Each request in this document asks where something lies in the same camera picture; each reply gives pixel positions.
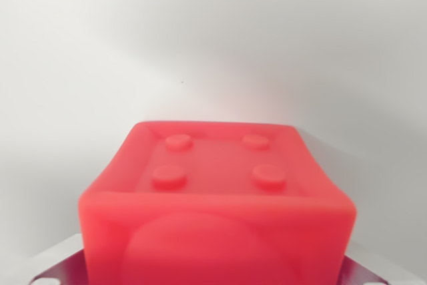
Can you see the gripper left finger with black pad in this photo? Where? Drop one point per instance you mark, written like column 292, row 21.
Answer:
column 63, row 265

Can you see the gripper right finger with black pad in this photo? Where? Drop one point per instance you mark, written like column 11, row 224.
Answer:
column 360, row 271

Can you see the red cube with studs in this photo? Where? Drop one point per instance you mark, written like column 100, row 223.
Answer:
column 217, row 218

